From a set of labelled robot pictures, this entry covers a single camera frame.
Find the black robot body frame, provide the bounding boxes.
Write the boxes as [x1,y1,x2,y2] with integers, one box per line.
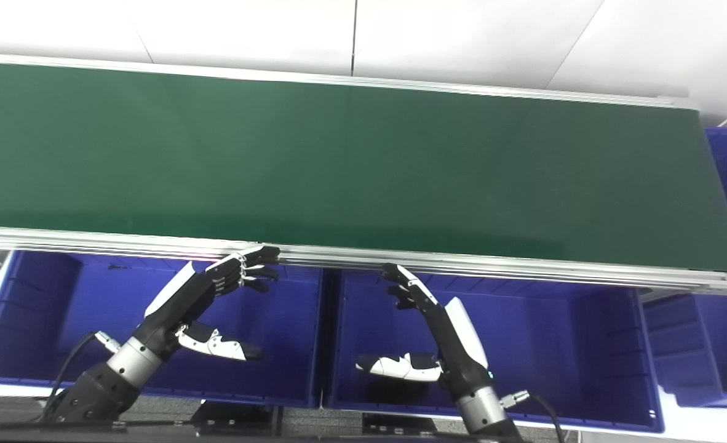
[0,400,493,443]

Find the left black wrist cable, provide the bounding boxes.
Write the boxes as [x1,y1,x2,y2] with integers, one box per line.
[41,331,121,422]

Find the green conveyor belt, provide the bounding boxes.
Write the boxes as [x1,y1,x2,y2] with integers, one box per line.
[0,62,727,274]
[0,52,727,297]

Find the blue plastic bin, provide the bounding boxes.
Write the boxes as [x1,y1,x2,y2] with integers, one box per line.
[643,126,727,410]
[0,249,327,409]
[324,269,665,433]

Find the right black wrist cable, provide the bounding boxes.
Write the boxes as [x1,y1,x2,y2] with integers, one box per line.
[500,389,567,443]

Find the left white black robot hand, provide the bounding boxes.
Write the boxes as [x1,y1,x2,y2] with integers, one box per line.
[131,245,281,362]

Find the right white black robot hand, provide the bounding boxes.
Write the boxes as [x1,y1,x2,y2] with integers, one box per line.
[356,263,493,401]

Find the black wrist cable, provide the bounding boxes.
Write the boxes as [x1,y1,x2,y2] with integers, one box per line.
[41,331,121,422]
[500,389,567,443]

